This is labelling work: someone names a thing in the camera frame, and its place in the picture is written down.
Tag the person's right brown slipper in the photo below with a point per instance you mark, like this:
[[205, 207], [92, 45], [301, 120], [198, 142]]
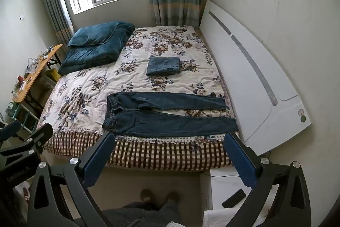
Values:
[[172, 196]]

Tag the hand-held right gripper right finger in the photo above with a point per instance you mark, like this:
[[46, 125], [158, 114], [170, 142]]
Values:
[[239, 160]]

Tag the dark blue denim pants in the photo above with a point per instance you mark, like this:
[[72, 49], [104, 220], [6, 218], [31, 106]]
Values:
[[170, 124]]

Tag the person's grey fuzzy trousers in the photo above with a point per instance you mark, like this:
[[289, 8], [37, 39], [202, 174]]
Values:
[[148, 216]]

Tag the wooden folding desk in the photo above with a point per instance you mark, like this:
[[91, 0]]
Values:
[[35, 75]]

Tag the black phone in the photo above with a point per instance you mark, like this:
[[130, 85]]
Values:
[[233, 198]]

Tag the white headboard panel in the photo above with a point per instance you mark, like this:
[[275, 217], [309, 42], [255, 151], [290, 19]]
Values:
[[239, 78]]

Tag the folded teal plush blanket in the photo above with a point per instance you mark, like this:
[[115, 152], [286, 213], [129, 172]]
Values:
[[95, 46]]

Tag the white cloth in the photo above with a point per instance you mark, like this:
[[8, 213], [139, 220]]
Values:
[[220, 219]]

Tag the white nightstand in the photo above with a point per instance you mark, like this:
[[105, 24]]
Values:
[[225, 184]]

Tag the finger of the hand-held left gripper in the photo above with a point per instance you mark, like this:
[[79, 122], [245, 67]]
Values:
[[37, 135], [10, 130]]

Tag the wooden side table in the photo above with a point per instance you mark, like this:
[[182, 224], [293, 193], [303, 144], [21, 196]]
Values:
[[32, 64]]

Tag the white storage rack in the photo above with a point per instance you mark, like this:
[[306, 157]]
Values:
[[24, 118]]

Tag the folded blue denim pants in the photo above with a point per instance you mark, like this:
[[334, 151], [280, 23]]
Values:
[[163, 66]]

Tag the floral bed quilt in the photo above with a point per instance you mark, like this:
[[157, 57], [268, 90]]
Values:
[[127, 78]]

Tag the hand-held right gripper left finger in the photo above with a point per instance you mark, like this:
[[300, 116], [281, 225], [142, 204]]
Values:
[[98, 157]]

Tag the yellow box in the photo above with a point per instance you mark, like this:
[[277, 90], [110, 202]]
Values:
[[52, 75]]

